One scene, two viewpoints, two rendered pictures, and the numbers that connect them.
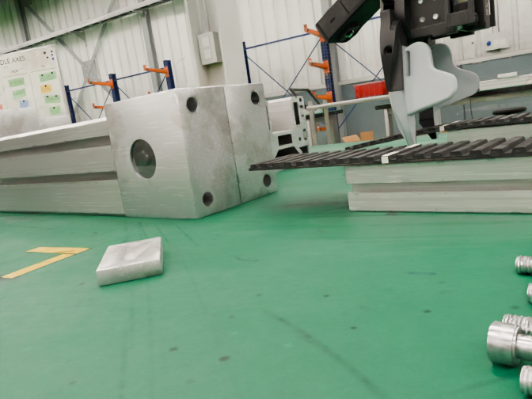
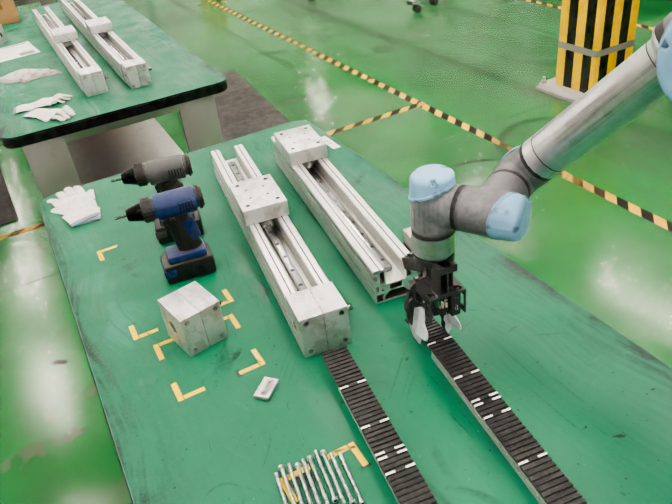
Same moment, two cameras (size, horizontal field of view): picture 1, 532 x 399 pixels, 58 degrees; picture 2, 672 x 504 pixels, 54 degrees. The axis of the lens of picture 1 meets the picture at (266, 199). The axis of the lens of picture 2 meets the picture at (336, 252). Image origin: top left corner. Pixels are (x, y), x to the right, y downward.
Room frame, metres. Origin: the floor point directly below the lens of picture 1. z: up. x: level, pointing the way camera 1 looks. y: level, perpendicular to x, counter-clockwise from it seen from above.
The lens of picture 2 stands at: (-0.40, -0.56, 1.66)
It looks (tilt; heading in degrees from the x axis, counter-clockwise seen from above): 34 degrees down; 34
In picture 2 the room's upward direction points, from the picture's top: 7 degrees counter-clockwise
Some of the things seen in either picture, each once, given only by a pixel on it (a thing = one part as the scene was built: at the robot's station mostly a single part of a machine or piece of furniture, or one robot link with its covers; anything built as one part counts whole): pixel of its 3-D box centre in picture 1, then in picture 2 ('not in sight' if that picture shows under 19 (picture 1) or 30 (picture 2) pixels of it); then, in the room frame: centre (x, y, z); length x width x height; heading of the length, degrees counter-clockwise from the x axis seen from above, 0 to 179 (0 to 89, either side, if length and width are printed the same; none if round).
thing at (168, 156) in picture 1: (204, 147); (324, 317); (0.42, 0.05, 0.83); 0.12 x 0.09 x 0.10; 140
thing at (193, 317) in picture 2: not in sight; (198, 315); (0.33, 0.30, 0.83); 0.11 x 0.10 x 0.10; 159
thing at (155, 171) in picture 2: not in sight; (159, 200); (0.60, 0.64, 0.89); 0.20 x 0.08 x 0.22; 135
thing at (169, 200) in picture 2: not in sight; (167, 236); (0.48, 0.49, 0.89); 0.20 x 0.08 x 0.22; 141
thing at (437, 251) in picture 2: not in sight; (434, 240); (0.47, -0.18, 1.03); 0.08 x 0.08 x 0.05
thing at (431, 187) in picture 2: not in sight; (434, 201); (0.47, -0.18, 1.11); 0.09 x 0.08 x 0.11; 88
